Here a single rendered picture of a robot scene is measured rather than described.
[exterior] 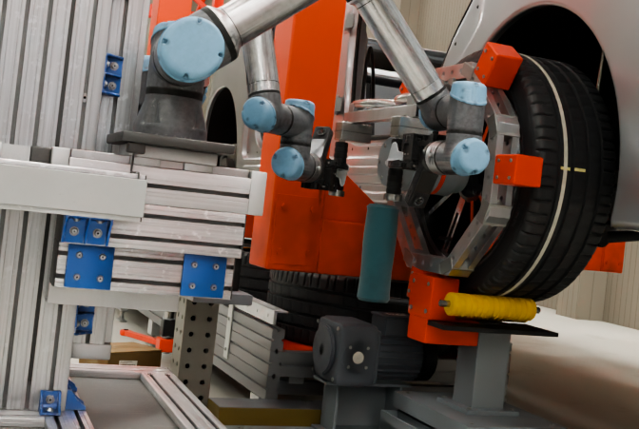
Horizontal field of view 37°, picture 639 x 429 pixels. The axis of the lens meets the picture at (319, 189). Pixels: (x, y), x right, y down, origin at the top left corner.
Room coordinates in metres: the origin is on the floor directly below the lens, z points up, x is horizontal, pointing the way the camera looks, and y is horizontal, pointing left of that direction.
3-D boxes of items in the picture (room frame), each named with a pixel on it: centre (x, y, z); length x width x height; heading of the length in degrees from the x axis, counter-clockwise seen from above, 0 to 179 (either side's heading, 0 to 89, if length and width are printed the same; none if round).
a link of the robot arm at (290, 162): (2.30, 0.07, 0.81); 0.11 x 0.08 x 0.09; 157
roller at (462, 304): (2.43, -0.47, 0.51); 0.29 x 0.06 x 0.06; 112
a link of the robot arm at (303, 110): (2.28, 0.08, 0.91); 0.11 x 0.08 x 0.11; 147
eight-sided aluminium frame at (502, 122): (2.50, -0.33, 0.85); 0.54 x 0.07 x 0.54; 22
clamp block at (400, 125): (2.27, -0.20, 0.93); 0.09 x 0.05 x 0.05; 112
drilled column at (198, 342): (2.85, 0.32, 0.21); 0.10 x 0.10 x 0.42; 22
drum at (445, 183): (2.48, -0.26, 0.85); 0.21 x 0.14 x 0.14; 112
